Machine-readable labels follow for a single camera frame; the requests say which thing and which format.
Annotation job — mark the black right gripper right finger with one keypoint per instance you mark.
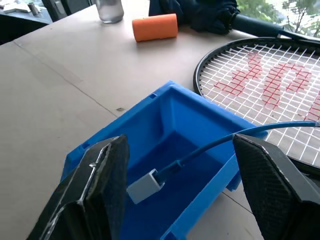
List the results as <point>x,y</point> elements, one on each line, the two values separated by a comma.
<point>275,190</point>

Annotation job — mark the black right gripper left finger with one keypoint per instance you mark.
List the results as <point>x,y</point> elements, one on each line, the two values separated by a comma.
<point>85,200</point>

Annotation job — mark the white coupler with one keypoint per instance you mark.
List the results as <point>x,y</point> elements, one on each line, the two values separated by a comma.
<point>145,186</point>

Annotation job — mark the blue plastic bin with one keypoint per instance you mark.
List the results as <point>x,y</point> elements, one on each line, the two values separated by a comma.
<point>160,140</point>

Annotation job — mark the black tennis racket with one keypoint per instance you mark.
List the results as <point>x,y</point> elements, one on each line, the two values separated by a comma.
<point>265,85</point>

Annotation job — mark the orange foam cylinder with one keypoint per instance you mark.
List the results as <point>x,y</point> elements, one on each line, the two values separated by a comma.
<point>155,27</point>

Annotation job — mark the clear glass jar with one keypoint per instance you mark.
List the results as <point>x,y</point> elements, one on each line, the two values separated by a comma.
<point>109,10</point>

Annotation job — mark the dark navy folded umbrella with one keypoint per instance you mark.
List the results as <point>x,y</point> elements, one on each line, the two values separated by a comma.
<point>200,13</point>

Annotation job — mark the small metal cylinder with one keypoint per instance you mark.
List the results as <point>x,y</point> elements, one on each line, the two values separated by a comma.
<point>34,7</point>

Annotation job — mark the white flat object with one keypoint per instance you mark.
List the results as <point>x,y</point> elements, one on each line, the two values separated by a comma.
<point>15,7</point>

